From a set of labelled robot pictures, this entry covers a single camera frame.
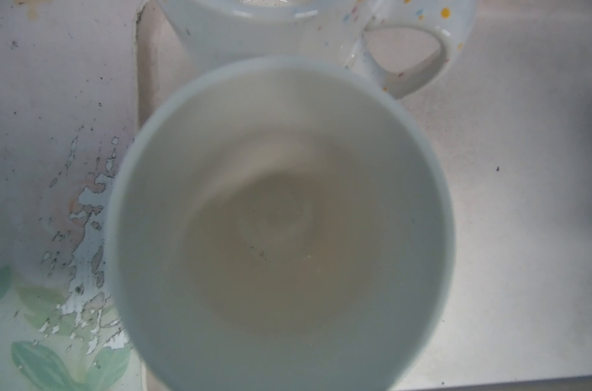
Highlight white mug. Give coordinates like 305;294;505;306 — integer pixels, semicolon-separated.
159;1;476;99
104;57;455;390

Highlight white mug top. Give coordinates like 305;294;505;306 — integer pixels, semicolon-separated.
159;1;476;99

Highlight beige serving tray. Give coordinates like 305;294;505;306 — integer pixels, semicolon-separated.
135;0;592;391

